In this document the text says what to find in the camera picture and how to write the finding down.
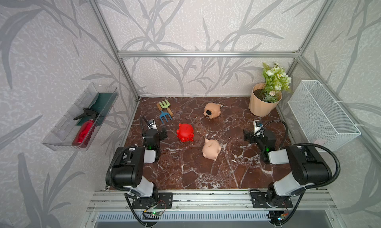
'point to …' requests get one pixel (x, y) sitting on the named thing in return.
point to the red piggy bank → (185, 133)
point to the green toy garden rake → (166, 105)
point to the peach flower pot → (264, 99)
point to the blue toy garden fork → (164, 114)
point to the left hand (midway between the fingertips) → (155, 127)
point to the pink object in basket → (320, 141)
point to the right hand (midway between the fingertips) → (251, 127)
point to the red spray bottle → (84, 134)
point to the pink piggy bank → (211, 148)
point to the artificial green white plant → (276, 81)
